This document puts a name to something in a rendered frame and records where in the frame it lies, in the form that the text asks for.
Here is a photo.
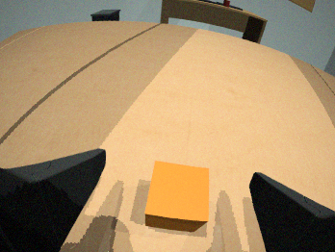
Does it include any orange block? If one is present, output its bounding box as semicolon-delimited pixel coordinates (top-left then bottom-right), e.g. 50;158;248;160
144;161;210;232

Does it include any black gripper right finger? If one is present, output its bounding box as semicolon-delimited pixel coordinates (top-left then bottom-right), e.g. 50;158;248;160
249;172;335;252

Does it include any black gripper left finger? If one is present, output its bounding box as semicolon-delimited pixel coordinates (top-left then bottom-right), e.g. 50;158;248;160
0;149;106;252

